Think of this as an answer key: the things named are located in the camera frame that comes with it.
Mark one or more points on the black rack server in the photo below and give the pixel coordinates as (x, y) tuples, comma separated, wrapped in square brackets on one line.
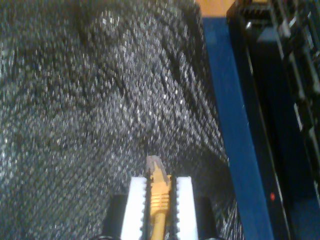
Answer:
[(307, 75)]

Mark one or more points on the black bubble mat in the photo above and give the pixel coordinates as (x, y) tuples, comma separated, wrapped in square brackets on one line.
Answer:
[(75, 100)]

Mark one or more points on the small red round light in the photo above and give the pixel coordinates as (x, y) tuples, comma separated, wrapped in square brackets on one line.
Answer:
[(272, 196)]

